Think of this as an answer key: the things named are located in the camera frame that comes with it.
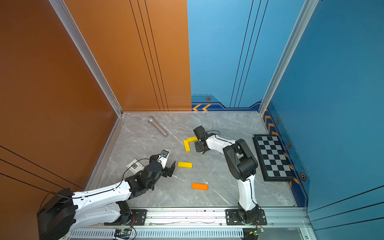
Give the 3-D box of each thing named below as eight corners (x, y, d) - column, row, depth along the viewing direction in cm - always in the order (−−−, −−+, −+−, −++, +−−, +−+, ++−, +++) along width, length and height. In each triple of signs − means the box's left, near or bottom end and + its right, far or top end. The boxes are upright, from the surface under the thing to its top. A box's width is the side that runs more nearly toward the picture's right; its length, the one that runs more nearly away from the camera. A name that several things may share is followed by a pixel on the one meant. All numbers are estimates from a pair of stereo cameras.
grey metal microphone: (148, 121, 117) (147, 118, 115) (151, 119, 118) (150, 116, 116) (166, 137, 107) (165, 134, 104) (169, 135, 108) (168, 132, 106)
